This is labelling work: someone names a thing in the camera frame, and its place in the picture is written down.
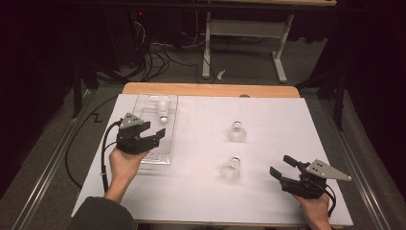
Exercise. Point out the white shuttlecock with blue band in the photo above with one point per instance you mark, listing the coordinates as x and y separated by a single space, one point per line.
232 171
162 110
237 132

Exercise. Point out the metal floor rail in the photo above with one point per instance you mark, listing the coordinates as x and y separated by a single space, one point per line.
357 179
48 174

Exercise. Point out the black metal stand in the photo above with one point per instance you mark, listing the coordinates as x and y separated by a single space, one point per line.
76 96
340 105

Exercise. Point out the small white floor scrap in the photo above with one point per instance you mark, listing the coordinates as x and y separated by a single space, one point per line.
221 74

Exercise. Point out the person's left hand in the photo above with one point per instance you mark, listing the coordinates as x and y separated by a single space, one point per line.
124 169

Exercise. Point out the clear plastic box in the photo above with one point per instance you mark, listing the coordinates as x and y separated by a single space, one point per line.
170 134

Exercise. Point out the white metal desk frame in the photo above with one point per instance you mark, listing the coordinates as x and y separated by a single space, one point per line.
245 28

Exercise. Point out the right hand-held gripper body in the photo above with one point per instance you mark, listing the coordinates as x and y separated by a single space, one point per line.
304 187

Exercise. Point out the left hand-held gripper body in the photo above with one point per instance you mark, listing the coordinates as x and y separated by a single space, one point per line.
130 142

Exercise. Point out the person's right hand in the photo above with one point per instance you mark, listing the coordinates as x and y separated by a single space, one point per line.
314 212

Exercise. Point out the dark curtain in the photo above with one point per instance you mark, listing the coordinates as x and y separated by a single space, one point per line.
28 80

